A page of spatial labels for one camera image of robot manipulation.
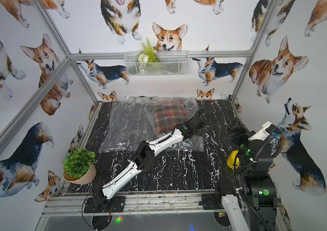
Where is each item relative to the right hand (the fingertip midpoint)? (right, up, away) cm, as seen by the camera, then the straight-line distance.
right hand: (242, 122), depth 57 cm
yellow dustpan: (+5, -22, +23) cm, 32 cm away
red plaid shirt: (-31, +3, +43) cm, 54 cm away
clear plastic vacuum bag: (-62, -3, +53) cm, 81 cm away
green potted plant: (-75, -24, +15) cm, 80 cm away
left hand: (-8, -5, +40) cm, 42 cm away
